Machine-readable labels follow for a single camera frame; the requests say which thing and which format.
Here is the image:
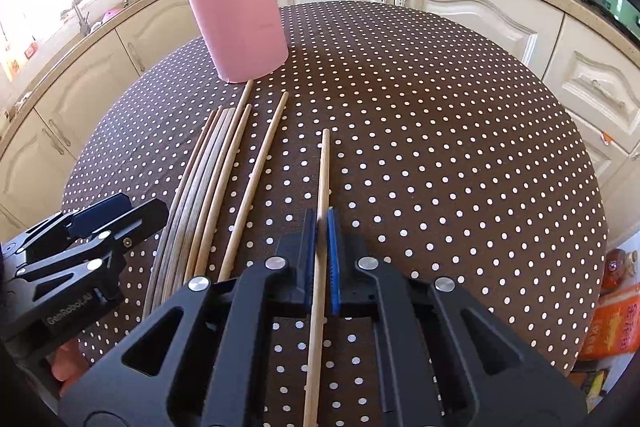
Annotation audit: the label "orange plastic bag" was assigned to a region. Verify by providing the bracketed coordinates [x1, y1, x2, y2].
[577, 292, 640, 363]

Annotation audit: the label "bunch of wooden chopsticks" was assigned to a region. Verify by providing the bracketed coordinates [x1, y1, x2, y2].
[142, 79, 290, 320]

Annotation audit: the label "metal sink faucet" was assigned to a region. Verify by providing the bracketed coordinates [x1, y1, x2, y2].
[69, 0, 92, 36]

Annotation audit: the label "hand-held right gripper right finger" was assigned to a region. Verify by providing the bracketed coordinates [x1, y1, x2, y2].
[325, 207, 588, 427]

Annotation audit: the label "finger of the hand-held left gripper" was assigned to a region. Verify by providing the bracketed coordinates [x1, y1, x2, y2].
[0, 193, 132, 264]
[17, 199, 169, 303]

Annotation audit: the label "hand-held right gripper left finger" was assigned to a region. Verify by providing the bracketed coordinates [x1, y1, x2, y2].
[59, 208, 321, 427]

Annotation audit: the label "cream kitchen base cabinets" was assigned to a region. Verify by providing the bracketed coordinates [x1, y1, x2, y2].
[0, 0, 640, 233]

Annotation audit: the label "person's left hand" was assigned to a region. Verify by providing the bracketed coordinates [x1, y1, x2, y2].
[51, 338, 93, 395]

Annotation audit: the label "wooden chopstick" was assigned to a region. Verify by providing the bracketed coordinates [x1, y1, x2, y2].
[303, 128, 331, 427]

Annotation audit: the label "amber plastic bottle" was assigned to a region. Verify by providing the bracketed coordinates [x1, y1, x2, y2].
[602, 249, 640, 295]

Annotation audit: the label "pink chopstick holder cup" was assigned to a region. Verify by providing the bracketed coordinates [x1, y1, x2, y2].
[184, 0, 290, 84]

